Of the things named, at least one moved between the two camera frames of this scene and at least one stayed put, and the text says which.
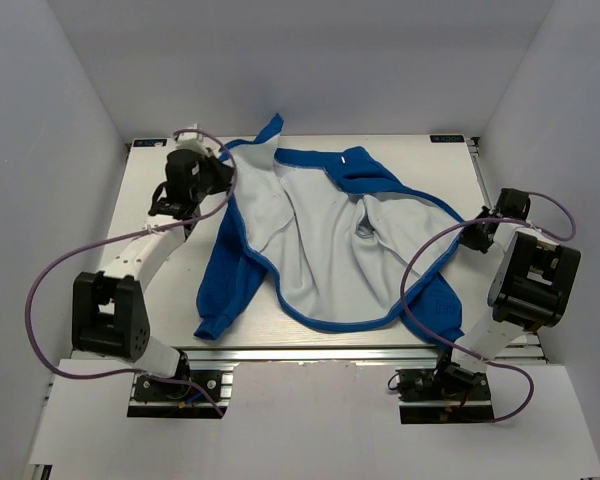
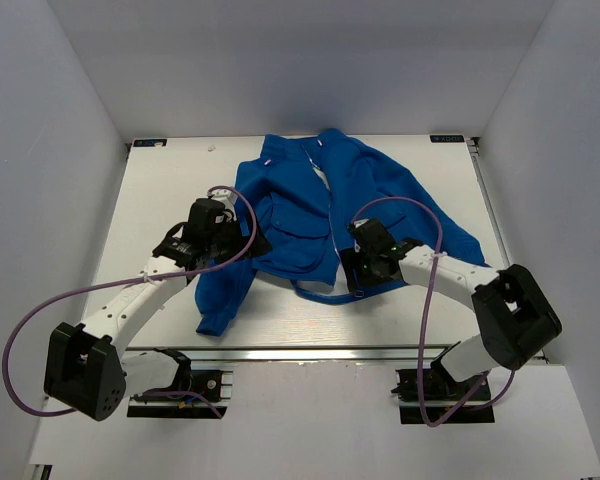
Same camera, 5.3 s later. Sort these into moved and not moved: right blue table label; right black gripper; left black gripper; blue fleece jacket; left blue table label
Moved: left black gripper; blue fleece jacket; right black gripper
Not moved: left blue table label; right blue table label
